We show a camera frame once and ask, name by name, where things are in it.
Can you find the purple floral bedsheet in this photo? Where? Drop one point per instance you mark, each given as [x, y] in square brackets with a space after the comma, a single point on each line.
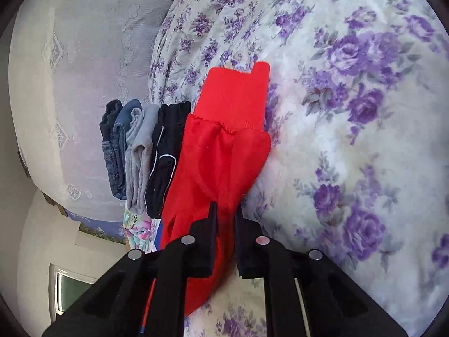
[350, 147]

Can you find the folded colourful floral blanket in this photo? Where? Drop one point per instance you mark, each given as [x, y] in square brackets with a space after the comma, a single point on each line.
[136, 231]

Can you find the folded dark blue jeans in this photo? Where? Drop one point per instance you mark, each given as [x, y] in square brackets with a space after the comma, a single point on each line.
[109, 119]

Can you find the blue printed mattress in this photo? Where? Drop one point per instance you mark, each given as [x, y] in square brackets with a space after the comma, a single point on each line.
[87, 223]

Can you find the white framed window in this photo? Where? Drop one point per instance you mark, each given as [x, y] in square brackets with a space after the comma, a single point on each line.
[70, 291]

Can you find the wooden bed frame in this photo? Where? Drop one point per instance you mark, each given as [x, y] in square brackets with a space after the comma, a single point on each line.
[52, 202]

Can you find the folded light blue jeans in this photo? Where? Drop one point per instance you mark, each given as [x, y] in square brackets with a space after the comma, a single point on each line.
[121, 161]

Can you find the folded grey sweatpants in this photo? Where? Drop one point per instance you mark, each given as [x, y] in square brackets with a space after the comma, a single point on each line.
[136, 168]

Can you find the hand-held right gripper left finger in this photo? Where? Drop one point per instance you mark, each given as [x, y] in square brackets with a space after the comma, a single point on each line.
[207, 247]

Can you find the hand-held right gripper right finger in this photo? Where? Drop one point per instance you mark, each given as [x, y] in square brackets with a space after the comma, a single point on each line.
[245, 249]

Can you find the red track jacket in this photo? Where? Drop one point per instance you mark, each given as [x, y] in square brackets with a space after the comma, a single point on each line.
[210, 154]

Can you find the folded black pants white piping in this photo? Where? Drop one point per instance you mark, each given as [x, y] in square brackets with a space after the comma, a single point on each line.
[165, 161]

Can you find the white lace bed cover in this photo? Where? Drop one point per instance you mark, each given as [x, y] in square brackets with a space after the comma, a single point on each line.
[87, 59]

